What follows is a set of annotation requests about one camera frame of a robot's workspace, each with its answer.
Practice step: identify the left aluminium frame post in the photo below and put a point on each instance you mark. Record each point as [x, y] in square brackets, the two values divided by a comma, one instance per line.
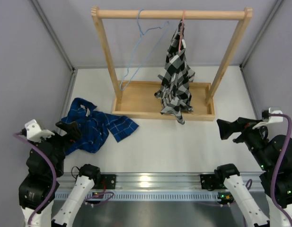
[47, 25]

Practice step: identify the black white plaid shirt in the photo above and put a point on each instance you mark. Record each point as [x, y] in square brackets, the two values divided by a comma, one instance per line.
[174, 94]

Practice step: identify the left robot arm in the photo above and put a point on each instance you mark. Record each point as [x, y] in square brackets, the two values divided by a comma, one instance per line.
[45, 165]

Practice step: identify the perforated cable duct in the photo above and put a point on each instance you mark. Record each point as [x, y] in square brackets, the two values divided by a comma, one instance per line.
[156, 196]

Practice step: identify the right aluminium frame post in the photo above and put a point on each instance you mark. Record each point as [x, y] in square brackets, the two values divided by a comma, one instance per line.
[264, 26]

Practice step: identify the aluminium frame post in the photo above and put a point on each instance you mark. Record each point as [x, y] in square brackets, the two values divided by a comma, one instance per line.
[47, 25]
[264, 26]

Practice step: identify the aluminium mounting rail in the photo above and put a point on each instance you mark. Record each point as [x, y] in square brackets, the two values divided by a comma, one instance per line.
[159, 181]

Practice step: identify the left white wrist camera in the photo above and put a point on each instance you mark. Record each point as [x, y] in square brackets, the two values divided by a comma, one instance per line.
[35, 132]

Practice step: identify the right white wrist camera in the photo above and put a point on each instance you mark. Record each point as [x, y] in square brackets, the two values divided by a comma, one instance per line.
[270, 116]

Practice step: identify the blue plaid shirt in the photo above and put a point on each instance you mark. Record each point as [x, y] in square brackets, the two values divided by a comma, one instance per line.
[95, 126]

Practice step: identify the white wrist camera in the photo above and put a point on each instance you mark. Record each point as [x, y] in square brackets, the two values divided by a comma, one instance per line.
[270, 116]
[35, 132]

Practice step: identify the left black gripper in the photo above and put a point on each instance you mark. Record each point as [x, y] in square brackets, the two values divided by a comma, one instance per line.
[73, 133]

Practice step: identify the pink wire hanger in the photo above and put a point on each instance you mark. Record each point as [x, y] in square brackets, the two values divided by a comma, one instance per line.
[181, 30]

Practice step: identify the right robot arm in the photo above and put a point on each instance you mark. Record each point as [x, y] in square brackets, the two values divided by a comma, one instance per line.
[270, 143]

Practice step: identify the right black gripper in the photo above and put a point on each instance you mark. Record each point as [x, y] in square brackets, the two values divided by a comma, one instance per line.
[227, 128]

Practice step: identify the wooden clothes rack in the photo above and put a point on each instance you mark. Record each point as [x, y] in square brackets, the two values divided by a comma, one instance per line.
[136, 99]

